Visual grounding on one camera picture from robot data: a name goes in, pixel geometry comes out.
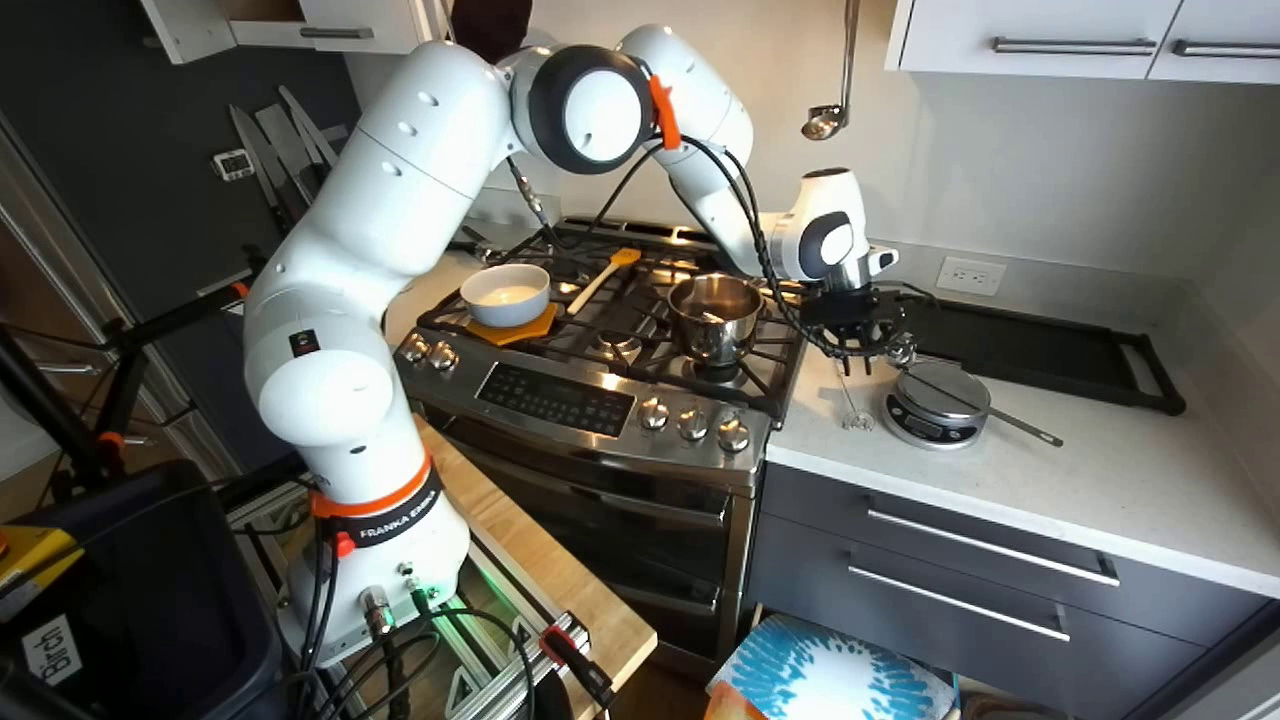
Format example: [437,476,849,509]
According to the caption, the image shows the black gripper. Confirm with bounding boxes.
[812,286,897,380]

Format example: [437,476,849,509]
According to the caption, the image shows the round glass pot lid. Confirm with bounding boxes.
[875,356,1072,454]

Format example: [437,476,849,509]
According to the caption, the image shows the small steel pot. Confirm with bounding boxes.
[669,267,764,353]

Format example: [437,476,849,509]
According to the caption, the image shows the black counter mat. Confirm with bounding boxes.
[917,294,1190,421]

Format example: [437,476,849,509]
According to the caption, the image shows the black cast iron grate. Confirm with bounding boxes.
[420,218,592,353]
[663,231,808,426]
[554,222,696,391]

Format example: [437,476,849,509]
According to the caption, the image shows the grey drawer front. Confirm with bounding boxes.
[739,512,1210,720]
[756,460,1270,645]

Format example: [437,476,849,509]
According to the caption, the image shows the hanging steel ladle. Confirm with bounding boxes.
[796,0,863,145]

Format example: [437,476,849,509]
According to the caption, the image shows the black stove control panel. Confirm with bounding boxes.
[476,361,635,440]

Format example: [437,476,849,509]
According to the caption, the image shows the stainless steel gas stove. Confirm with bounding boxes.
[393,218,812,672]

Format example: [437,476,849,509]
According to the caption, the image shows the blue and white box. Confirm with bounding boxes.
[712,611,964,720]

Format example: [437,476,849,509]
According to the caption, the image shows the yellow hexagonal trivet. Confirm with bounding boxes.
[454,301,568,353]

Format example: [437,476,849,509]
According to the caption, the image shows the white ceramic bowl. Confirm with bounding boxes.
[454,259,554,332]

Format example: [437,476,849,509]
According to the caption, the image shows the white cabinet door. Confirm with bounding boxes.
[1151,0,1280,87]
[883,0,1184,81]

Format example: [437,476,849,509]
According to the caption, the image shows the wooden table board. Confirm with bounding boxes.
[377,254,663,697]

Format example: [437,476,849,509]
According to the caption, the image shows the steel kitchen knife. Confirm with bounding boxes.
[277,81,344,174]
[251,97,314,206]

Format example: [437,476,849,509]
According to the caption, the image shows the black tripod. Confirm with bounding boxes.
[0,286,254,495]

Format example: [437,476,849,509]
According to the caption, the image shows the black plastic bin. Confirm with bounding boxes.
[0,456,293,720]

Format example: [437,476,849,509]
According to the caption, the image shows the yellow object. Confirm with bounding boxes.
[0,519,86,592]

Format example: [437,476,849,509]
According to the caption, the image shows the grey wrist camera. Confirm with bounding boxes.
[854,241,907,290]

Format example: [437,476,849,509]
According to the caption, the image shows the white wall outlet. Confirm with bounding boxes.
[934,254,1010,301]

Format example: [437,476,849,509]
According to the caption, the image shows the black braided cable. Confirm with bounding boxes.
[582,123,854,353]

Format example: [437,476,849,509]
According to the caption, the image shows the yellow spatula white handle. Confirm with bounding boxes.
[563,243,644,320]

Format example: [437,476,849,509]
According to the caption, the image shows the white wall cabinet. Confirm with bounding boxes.
[136,0,452,69]

